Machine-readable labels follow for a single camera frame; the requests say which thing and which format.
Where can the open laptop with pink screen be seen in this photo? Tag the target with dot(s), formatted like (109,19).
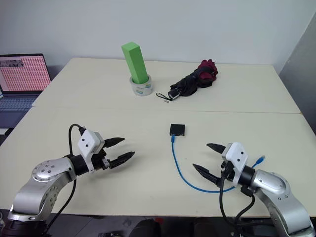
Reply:
(21,79)

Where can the dark rounded shape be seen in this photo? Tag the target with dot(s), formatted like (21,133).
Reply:
(145,228)

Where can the black and maroon folded umbrella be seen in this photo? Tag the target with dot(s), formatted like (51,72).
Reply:
(197,79)

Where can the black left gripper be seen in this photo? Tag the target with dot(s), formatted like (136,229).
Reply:
(100,161)

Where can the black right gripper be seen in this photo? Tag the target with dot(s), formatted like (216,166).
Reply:
(227,172)

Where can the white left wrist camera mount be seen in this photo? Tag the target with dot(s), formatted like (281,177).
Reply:
(89,144)

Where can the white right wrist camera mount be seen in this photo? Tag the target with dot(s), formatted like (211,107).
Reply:
(237,155)

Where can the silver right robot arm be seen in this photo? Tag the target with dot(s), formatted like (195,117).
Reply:
(279,195)

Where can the green rectangular block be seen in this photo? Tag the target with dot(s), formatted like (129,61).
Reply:
(135,63)

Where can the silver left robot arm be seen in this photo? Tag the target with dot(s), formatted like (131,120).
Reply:
(42,184)

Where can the small black adapter box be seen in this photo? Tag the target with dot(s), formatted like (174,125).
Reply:
(177,129)

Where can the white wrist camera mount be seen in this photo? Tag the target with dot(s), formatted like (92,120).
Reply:
(89,144)
(237,155)

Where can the clear tape roll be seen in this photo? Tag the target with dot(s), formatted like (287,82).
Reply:
(141,89)

